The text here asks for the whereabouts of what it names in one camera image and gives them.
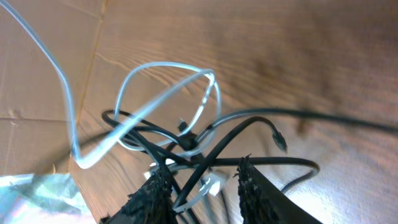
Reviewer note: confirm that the black cable barrel plug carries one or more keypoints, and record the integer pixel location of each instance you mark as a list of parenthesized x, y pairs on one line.
[(278, 138)]

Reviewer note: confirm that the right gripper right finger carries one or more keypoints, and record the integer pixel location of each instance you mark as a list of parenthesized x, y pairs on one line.
[(261, 202)]

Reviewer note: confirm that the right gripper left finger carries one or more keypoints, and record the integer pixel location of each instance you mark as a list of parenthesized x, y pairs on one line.
[(151, 204)]

